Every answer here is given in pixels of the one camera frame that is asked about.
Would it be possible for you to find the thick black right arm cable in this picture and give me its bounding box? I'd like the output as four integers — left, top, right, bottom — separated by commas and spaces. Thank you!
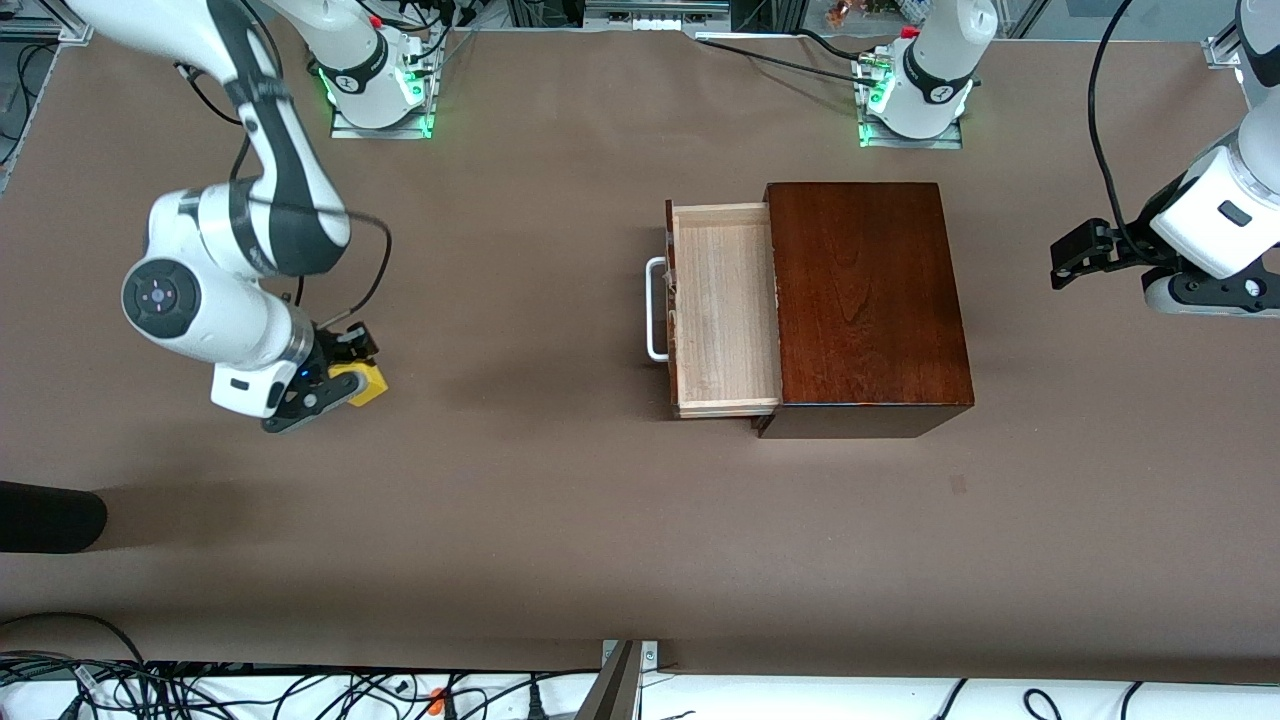
175, 60, 394, 331

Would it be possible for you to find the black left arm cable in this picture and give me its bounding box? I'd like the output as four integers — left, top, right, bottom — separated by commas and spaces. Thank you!
1088, 0, 1161, 257

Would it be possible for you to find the black cable to arm base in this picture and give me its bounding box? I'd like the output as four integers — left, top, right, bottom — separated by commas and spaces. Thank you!
795, 28, 881, 63
695, 38, 886, 89

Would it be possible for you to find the light wood drawer with handle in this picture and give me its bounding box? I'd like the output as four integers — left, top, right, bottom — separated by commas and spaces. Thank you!
645, 200, 783, 419

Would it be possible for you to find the black foam cylinder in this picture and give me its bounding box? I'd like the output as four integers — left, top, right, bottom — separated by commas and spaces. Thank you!
0, 480, 108, 554

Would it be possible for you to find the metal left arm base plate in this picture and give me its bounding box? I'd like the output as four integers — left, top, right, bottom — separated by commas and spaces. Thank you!
855, 48, 967, 151

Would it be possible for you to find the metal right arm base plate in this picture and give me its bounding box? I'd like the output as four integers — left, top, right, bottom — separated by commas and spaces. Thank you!
328, 28, 438, 140

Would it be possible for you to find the yellow cube block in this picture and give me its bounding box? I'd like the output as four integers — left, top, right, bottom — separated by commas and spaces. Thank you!
330, 360, 390, 409

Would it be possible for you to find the small silver metal bracket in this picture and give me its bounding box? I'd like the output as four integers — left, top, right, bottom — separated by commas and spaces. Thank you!
600, 640, 661, 693

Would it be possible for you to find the dark grey metal bar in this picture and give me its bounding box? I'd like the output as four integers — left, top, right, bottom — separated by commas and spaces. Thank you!
575, 640, 641, 720

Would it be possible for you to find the tangled black cable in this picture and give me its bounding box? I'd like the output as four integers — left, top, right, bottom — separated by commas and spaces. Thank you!
0, 652, 601, 720

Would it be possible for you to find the dark brown wooden cabinet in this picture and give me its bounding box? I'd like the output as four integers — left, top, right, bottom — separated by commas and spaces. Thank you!
752, 182, 976, 439

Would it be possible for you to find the black looped cable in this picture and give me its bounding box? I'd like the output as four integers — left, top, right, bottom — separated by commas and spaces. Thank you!
0, 611, 151, 720

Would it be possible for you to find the grey metal rail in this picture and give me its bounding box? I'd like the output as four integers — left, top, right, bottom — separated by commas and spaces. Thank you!
583, 0, 733, 32

